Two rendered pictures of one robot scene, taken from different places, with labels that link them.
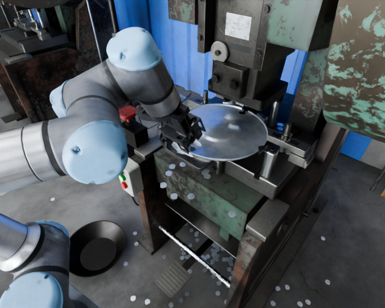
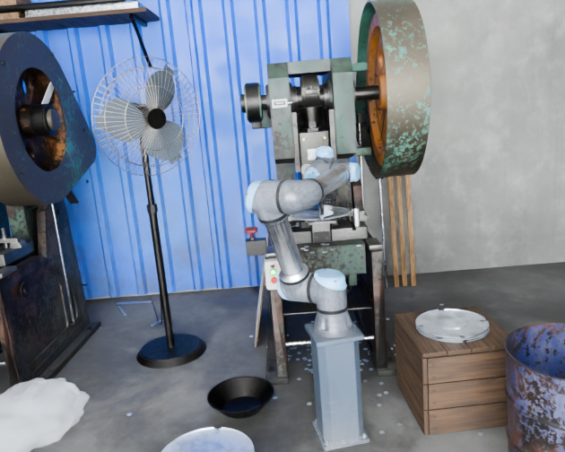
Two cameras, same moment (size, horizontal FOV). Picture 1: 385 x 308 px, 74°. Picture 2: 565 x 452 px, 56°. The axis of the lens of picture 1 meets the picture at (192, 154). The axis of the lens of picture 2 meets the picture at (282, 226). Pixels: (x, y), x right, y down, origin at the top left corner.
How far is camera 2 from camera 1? 2.05 m
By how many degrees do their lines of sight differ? 45
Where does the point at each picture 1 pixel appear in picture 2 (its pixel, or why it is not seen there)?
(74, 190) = (143, 399)
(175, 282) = not seen: hidden behind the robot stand
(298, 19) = (349, 142)
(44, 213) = (139, 423)
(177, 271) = not seen: hidden behind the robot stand
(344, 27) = (389, 129)
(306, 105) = (342, 198)
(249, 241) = (376, 250)
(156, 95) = not seen: hidden behind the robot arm
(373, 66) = (396, 136)
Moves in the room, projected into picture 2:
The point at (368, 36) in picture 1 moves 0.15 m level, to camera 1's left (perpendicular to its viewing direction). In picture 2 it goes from (394, 129) to (371, 133)
